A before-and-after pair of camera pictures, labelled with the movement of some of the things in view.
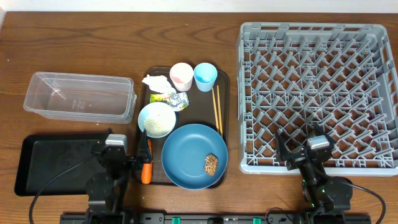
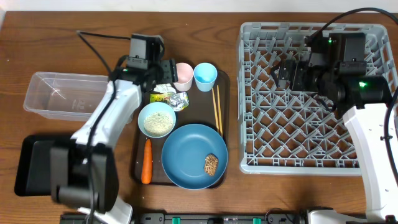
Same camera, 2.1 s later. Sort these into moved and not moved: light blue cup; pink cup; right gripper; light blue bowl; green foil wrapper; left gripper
Moved: right gripper; left gripper
Not moved: pink cup; light blue bowl; light blue cup; green foil wrapper
